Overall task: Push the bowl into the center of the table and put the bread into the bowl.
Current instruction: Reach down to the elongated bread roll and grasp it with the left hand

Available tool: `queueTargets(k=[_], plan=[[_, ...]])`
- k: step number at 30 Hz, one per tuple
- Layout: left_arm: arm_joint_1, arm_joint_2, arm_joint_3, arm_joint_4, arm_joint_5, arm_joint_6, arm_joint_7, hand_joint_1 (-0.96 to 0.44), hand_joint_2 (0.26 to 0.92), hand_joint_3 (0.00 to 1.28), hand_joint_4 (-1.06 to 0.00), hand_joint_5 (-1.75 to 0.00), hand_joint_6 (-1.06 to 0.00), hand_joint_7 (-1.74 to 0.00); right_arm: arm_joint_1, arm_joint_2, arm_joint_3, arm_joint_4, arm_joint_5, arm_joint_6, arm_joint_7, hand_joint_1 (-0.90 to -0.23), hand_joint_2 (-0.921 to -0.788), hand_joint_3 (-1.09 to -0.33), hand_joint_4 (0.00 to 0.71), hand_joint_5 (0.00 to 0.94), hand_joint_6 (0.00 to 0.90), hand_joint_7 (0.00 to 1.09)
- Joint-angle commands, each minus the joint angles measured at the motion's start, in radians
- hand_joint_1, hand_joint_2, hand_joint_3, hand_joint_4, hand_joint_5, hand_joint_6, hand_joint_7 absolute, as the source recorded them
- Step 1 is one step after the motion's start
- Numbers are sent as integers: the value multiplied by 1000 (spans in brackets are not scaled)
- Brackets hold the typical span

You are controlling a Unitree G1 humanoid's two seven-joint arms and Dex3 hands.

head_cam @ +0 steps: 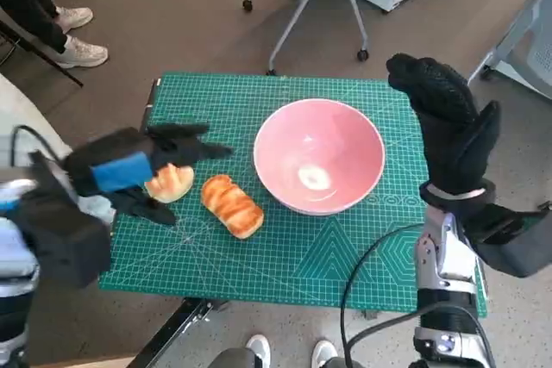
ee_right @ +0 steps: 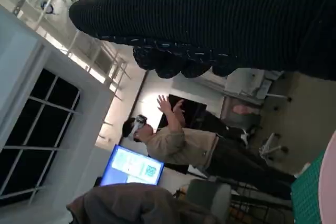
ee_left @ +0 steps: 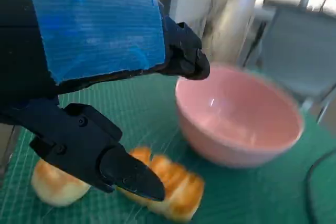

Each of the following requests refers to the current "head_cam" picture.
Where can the small black floor object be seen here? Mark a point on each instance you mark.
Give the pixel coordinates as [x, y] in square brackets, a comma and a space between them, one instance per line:
[545, 207]

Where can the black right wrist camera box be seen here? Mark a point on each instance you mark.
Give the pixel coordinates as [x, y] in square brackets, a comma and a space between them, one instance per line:
[513, 247]

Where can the long braided toy bread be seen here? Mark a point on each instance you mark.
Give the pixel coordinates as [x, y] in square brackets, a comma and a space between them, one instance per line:
[233, 208]

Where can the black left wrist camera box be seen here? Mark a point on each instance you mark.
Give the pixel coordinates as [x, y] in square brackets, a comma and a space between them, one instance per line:
[64, 234]

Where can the pink bowl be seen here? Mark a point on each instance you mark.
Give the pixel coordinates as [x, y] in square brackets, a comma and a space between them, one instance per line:
[319, 148]

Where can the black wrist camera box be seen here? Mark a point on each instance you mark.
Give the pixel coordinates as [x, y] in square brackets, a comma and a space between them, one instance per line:
[513, 247]
[64, 234]

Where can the green cutting mat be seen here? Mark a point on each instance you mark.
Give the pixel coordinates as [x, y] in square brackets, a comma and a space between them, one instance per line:
[259, 264]

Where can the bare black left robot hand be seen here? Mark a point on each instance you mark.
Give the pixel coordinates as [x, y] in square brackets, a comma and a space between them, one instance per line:
[121, 170]

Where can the black metal stand leg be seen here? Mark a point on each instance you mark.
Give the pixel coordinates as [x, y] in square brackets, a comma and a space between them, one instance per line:
[64, 76]

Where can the round toy bread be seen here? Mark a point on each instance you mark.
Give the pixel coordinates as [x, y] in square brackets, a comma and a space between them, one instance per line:
[172, 185]

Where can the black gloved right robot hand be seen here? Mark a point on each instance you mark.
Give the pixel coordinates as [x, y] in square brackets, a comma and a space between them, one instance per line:
[453, 135]

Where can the black folding table frame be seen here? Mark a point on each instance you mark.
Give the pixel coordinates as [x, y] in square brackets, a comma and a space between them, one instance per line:
[172, 329]

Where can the black table edge rail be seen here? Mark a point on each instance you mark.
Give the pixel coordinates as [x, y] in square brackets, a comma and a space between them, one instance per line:
[151, 96]

